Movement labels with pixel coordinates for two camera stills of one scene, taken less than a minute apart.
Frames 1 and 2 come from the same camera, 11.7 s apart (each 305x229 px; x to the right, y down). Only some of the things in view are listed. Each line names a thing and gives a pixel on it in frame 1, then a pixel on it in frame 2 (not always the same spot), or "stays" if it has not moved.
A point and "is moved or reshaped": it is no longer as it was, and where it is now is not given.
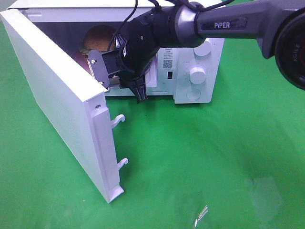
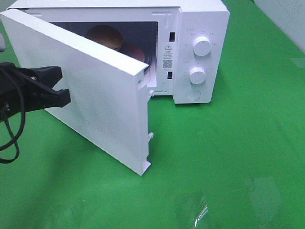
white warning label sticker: [167, 57] stays
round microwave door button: [193, 94] stays
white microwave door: [75, 105] is moved or reshaped
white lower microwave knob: [198, 75] stays
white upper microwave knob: [204, 49] stays
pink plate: [83, 60] is moved or reshaped
